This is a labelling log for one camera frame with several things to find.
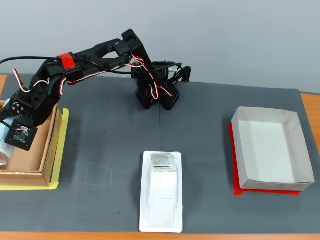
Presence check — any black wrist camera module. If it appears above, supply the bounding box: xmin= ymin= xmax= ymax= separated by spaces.
xmin=4 ymin=116 xmax=39 ymax=152

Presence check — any red tape strip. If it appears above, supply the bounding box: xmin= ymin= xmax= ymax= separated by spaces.
xmin=57 ymin=52 xmax=77 ymax=71

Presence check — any white plastic blister tray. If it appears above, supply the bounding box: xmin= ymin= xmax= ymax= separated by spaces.
xmin=139 ymin=150 xmax=185 ymax=235

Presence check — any dark grey table mat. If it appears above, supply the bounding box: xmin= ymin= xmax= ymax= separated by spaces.
xmin=0 ymin=73 xmax=320 ymax=235

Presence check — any black camera cable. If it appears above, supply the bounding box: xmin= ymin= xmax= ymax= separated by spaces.
xmin=0 ymin=55 xmax=135 ymax=75

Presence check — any red white servo wire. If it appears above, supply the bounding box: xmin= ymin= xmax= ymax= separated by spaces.
xmin=13 ymin=68 xmax=69 ymax=95
xmin=128 ymin=52 xmax=181 ymax=101

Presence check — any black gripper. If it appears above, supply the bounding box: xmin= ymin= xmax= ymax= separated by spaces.
xmin=0 ymin=84 xmax=61 ymax=128

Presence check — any brown cardboard box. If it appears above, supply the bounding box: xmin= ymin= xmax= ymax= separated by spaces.
xmin=0 ymin=100 xmax=63 ymax=188

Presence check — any white blue printed can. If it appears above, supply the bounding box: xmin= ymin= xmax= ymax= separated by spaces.
xmin=0 ymin=97 xmax=17 ymax=168

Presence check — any yellow paper sheet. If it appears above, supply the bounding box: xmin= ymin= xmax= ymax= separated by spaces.
xmin=0 ymin=107 xmax=70 ymax=192

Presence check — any white paper box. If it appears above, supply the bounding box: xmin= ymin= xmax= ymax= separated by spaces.
xmin=231 ymin=106 xmax=315 ymax=193

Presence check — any red paper sheet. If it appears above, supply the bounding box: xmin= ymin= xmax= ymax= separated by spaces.
xmin=227 ymin=123 xmax=301 ymax=198

